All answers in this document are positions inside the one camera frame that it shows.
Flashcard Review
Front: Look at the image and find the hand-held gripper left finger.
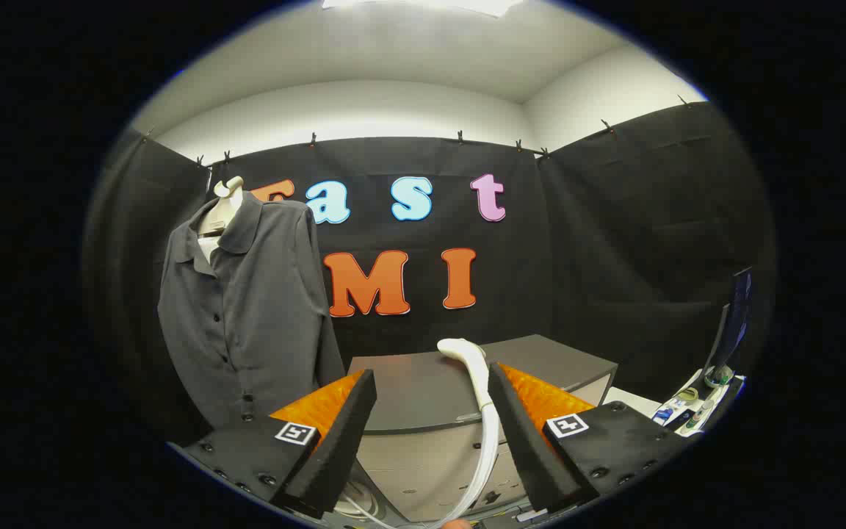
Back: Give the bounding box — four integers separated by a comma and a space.
167, 369, 378, 519

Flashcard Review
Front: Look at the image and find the dark grey button shirt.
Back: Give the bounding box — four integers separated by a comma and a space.
157, 192, 347, 431

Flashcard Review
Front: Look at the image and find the white side table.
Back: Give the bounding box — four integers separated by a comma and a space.
603, 371, 747, 438

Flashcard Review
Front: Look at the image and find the cream mannequin torso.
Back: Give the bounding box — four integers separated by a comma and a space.
198, 176, 245, 264

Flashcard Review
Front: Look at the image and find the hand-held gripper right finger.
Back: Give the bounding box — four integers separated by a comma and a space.
488, 361, 695, 515

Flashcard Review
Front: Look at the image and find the computer monitor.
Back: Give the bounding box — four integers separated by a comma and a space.
709, 267, 754, 375

